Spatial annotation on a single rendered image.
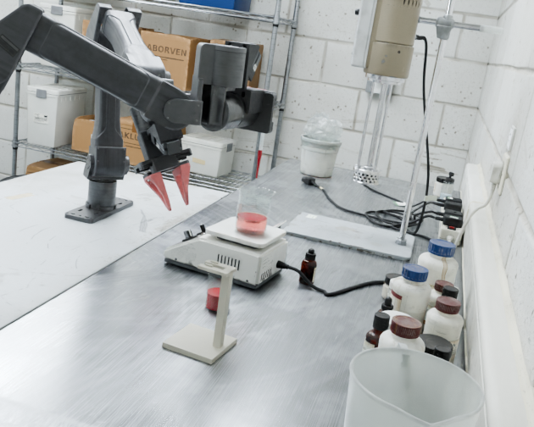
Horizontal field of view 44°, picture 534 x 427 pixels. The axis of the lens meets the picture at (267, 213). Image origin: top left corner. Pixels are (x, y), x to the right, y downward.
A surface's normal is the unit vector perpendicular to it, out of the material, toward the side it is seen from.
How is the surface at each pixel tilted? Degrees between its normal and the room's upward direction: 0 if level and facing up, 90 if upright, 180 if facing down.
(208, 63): 90
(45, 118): 90
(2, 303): 0
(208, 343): 0
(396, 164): 90
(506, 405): 0
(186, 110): 90
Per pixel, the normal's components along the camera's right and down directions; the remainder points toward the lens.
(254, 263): -0.41, 0.19
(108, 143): 0.50, 0.11
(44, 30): 0.30, 0.25
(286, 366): 0.15, -0.95
